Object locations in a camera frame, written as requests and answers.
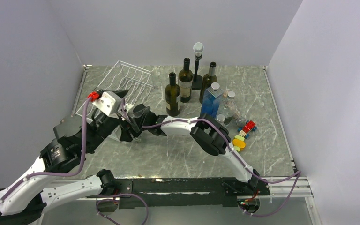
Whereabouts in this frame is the olive wine bottle silver neck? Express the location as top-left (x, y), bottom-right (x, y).
top-left (199, 61), bottom-right (218, 103)

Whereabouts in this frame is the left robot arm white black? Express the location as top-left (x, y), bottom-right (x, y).
top-left (0, 89), bottom-right (128, 225)

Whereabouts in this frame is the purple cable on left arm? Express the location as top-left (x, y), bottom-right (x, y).
top-left (0, 93), bottom-right (94, 225)

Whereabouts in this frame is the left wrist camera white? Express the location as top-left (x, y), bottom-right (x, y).
top-left (88, 90), bottom-right (122, 118)

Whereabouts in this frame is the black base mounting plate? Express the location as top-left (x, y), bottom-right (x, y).
top-left (96, 177), bottom-right (270, 209)

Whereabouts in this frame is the black stand with white ball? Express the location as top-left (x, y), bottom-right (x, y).
top-left (191, 42), bottom-right (204, 90)

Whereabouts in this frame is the white wire wine rack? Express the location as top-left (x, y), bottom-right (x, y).
top-left (72, 61), bottom-right (155, 115)

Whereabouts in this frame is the purple cable under left base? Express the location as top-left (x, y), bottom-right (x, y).
top-left (95, 192), bottom-right (151, 225)

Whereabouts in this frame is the wine bottle with cream label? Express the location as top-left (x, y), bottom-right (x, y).
top-left (178, 58), bottom-right (193, 103)

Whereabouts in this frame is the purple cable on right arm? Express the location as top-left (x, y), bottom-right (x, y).
top-left (120, 98), bottom-right (302, 184)

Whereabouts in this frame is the colourful toy block figure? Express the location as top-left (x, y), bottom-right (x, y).
top-left (232, 120), bottom-right (257, 152)

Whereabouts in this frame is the small glass jar silver lid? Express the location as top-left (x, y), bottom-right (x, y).
top-left (225, 91), bottom-right (247, 127)

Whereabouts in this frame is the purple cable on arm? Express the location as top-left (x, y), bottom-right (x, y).
top-left (0, 93), bottom-right (94, 225)
top-left (120, 98), bottom-right (302, 184)

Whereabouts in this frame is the blue square glass bottle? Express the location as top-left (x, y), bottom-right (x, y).
top-left (200, 82), bottom-right (223, 118)

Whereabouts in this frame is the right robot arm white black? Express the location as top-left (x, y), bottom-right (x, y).
top-left (118, 104), bottom-right (259, 195)

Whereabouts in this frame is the dark green wine bottle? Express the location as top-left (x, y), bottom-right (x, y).
top-left (165, 72), bottom-right (180, 117)

